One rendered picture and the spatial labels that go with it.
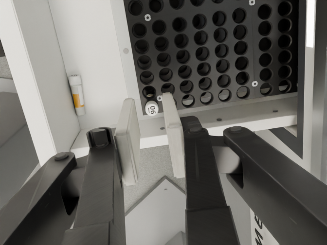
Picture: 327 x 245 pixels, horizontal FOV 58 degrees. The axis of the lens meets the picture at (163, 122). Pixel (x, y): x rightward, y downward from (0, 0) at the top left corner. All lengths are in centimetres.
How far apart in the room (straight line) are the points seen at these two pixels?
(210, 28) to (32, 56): 15
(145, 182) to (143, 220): 19
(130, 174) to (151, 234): 133
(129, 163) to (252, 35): 18
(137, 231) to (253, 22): 128
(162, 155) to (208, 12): 107
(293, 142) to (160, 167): 105
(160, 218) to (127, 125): 129
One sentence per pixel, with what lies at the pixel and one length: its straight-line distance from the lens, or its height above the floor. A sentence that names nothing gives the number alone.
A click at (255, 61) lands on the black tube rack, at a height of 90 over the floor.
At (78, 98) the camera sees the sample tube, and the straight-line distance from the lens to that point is 35.
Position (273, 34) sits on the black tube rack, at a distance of 30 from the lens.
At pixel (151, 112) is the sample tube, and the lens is 27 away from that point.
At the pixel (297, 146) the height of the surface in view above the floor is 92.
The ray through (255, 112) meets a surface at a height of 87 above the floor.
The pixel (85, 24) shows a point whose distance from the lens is 34.
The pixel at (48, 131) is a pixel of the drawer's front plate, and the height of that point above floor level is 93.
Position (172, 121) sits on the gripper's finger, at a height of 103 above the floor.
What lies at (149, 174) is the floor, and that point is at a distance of 135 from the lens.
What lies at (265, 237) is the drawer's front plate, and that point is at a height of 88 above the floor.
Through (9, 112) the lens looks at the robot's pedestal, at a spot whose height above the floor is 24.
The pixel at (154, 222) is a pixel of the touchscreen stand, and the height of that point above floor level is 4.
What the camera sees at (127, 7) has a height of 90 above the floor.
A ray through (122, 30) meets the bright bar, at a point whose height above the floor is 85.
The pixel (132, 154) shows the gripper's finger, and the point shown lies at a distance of 15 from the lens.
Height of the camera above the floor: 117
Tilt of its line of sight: 70 degrees down
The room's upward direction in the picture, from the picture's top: 169 degrees clockwise
